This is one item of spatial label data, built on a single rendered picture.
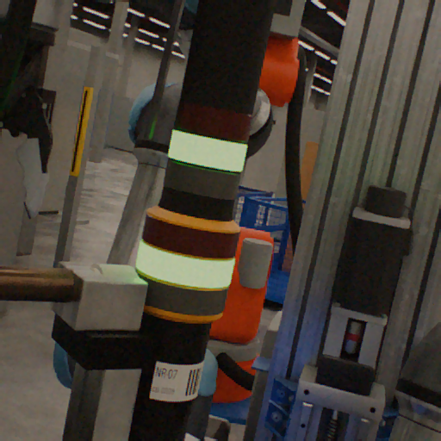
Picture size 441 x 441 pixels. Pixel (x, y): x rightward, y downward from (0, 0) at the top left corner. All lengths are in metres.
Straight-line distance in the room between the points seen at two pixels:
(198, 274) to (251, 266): 3.94
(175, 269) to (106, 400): 0.06
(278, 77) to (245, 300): 1.29
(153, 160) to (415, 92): 0.43
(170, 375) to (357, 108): 0.95
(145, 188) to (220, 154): 0.91
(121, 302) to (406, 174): 0.96
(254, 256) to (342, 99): 3.05
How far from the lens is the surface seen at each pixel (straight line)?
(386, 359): 1.29
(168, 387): 0.34
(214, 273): 0.33
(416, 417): 0.80
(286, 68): 4.40
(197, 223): 0.32
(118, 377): 0.33
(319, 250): 1.26
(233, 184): 0.33
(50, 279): 0.31
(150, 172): 1.24
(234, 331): 4.37
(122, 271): 0.32
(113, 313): 0.32
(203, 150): 0.32
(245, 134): 0.33
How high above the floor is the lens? 1.62
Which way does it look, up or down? 8 degrees down
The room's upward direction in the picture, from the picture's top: 12 degrees clockwise
